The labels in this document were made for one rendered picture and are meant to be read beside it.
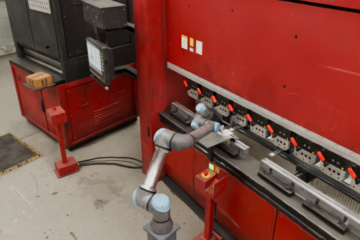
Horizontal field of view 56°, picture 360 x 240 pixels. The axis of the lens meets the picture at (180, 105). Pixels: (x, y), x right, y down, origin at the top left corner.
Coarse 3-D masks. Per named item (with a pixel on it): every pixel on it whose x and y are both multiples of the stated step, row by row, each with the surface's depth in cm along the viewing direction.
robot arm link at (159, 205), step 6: (150, 198) 216; (156, 198) 214; (162, 198) 215; (168, 198) 216; (150, 204) 214; (156, 204) 210; (162, 204) 211; (168, 204) 212; (150, 210) 214; (156, 210) 211; (162, 210) 210; (168, 210) 213; (156, 216) 213; (162, 216) 213; (168, 216) 216
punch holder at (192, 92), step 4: (188, 80) 310; (192, 80) 304; (188, 84) 311; (192, 84) 305; (196, 84) 301; (192, 88) 307; (196, 88) 302; (200, 88) 302; (188, 92) 314; (192, 92) 308; (196, 92) 303; (192, 96) 310; (196, 96) 305
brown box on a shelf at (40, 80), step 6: (42, 72) 390; (30, 78) 375; (36, 78) 374; (42, 78) 376; (48, 78) 382; (24, 84) 387; (30, 84) 379; (36, 84) 372; (42, 84) 377; (48, 84) 384; (54, 84) 386; (36, 90) 372
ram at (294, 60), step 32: (192, 0) 275; (224, 0) 245; (256, 0) 221; (288, 0) 207; (192, 32) 286; (224, 32) 253; (256, 32) 228; (288, 32) 206; (320, 32) 189; (352, 32) 174; (192, 64) 298; (224, 64) 262; (256, 64) 235; (288, 64) 212; (320, 64) 194; (352, 64) 178; (256, 96) 243; (288, 96) 219; (320, 96) 199; (352, 96) 183; (288, 128) 226; (320, 128) 205; (352, 128) 187; (352, 160) 192
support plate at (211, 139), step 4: (212, 132) 288; (208, 136) 283; (212, 136) 283; (216, 136) 283; (228, 136) 283; (200, 140) 277; (204, 140) 277; (208, 140) 277; (212, 140) 277; (216, 140) 277; (220, 140) 277; (224, 140) 278; (204, 144) 272; (208, 144) 272; (212, 144) 272; (216, 144) 273
